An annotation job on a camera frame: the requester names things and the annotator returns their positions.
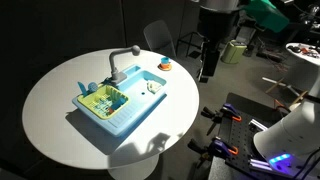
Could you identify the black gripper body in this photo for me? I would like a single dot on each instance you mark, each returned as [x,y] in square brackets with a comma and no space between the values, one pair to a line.
[216,26]

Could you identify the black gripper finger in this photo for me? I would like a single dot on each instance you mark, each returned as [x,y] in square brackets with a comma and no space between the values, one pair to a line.
[215,63]
[205,66]

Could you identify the blue plastic cup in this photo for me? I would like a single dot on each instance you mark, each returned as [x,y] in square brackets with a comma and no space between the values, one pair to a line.
[165,60]

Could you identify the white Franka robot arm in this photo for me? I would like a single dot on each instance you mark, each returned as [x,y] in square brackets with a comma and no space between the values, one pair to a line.
[293,133]

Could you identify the orange plastic plate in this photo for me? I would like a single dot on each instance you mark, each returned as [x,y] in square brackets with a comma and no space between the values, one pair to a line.
[165,67]

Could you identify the green bin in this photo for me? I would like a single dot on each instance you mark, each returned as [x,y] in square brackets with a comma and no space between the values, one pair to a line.
[233,51]

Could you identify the purple orange spring clamp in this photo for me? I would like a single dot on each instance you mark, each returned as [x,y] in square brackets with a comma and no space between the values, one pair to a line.
[218,148]
[228,112]

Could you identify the pale yellow toy item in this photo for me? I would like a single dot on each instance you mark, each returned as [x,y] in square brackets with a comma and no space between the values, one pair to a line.
[154,86]

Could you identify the wooden sticks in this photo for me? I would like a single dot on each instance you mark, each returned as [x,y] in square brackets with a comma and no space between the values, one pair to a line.
[280,83]

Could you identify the blue toy sink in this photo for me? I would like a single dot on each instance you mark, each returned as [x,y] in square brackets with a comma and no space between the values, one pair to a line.
[140,96]

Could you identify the aluminium extrusion bar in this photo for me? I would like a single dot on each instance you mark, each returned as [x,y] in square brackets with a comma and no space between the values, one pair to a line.
[258,125]
[261,164]

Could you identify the white round side table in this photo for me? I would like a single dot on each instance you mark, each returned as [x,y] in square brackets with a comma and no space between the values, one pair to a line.
[301,55]

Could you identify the grey toy faucet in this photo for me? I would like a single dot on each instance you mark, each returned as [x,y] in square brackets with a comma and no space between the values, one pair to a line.
[115,63]

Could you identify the blue toy dish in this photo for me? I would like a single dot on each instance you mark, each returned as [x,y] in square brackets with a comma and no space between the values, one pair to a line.
[117,104]

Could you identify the yellow-green dish rack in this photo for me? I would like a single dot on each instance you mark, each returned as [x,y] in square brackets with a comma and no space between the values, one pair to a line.
[96,100]

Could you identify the blue round toy brush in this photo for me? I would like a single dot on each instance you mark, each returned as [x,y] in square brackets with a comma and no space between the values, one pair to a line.
[92,87]

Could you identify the blue toy utensil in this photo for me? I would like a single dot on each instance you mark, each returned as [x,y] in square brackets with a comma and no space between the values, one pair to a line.
[82,88]

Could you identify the black metal stool frame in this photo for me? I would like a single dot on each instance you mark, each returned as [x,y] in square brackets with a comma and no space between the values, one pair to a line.
[190,33]

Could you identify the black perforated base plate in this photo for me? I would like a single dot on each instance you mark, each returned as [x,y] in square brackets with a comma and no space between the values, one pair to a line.
[240,133]

